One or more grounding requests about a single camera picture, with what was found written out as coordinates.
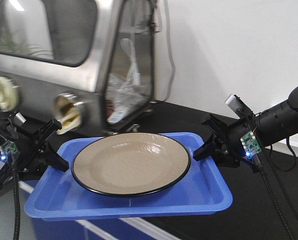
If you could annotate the blue plastic tray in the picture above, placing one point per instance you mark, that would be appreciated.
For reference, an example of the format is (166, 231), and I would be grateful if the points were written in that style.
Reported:
(58, 197)

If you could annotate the cream glovebox port right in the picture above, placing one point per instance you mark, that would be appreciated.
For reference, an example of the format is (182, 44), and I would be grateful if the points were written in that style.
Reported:
(68, 110)

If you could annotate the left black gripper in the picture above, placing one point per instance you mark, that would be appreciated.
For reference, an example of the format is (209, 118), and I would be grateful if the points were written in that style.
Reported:
(29, 153)

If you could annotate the beige plate with black rim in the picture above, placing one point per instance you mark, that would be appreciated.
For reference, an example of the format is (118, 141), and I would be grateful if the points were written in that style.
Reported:
(131, 164)

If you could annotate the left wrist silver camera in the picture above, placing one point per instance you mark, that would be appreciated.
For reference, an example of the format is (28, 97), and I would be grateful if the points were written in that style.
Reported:
(19, 119)

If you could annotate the cream glovebox port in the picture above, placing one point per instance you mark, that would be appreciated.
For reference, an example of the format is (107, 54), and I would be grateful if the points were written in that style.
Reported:
(68, 110)
(9, 94)

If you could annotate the stainless steel glovebox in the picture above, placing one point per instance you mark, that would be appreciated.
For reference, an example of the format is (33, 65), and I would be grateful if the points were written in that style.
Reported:
(101, 51)

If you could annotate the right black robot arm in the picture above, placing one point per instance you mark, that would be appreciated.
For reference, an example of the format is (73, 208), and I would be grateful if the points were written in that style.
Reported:
(272, 125)

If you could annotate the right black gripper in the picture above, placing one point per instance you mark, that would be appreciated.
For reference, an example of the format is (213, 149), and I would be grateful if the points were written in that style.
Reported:
(224, 144)

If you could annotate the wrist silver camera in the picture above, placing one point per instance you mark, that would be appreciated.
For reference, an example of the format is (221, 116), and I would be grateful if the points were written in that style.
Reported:
(238, 106)
(19, 119)

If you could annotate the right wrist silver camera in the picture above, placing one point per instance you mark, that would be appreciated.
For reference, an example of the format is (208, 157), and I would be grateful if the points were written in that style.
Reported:
(238, 106)

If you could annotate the cream glovebox port left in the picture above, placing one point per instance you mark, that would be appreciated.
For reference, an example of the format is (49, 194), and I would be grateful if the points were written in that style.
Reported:
(9, 94)

